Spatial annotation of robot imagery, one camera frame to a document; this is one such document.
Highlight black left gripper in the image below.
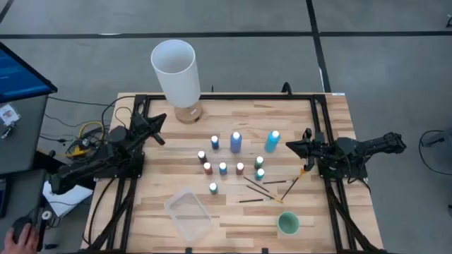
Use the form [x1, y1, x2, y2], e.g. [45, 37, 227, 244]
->
[129, 111, 168, 147]

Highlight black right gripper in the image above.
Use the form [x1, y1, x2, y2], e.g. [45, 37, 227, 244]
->
[285, 127, 340, 173]

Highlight large cyan paint bottle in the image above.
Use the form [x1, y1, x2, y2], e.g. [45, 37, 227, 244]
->
[264, 130, 282, 154]

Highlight black paintbrush orange tip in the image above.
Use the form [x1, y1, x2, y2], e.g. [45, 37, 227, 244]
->
[280, 168, 307, 202]
[245, 185, 285, 205]

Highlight large purple paint bottle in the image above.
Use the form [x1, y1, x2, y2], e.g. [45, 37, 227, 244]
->
[230, 131, 244, 155]

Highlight white shade wooden base lamp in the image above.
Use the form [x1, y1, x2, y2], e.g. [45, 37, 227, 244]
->
[150, 38, 204, 125]

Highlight green cup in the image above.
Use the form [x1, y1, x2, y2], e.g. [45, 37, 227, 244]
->
[277, 210, 301, 236]

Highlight clear plastic bin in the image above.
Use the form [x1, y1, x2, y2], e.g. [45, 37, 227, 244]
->
[163, 186, 215, 243]

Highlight white paper booklet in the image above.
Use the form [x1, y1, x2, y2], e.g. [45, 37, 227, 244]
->
[42, 179, 95, 218]

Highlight grey side desk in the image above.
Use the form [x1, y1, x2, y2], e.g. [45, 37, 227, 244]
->
[0, 94, 49, 176]

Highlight blue-screen computer monitor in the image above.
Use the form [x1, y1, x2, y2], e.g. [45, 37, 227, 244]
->
[0, 41, 59, 104]

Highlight white badge card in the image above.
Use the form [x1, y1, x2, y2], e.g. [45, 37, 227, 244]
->
[0, 104, 21, 127]

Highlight metal key clip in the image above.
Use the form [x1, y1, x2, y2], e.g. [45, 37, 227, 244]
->
[1, 121, 18, 140]

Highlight black computer mouse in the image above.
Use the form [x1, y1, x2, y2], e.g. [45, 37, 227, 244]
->
[11, 215, 35, 244]

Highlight person's hand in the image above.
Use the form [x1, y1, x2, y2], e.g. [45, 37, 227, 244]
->
[1, 223, 40, 254]

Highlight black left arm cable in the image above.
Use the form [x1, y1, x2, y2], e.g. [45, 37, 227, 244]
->
[100, 94, 138, 134]

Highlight black metal table frame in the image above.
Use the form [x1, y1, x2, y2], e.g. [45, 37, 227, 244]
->
[80, 92, 386, 254]

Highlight yellow cable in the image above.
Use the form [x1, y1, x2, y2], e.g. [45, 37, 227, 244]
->
[65, 121, 106, 159]

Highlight black cable bundle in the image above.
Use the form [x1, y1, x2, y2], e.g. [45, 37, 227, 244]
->
[38, 111, 107, 159]

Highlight black floor cable loop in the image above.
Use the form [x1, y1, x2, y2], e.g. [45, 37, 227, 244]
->
[418, 129, 452, 176]

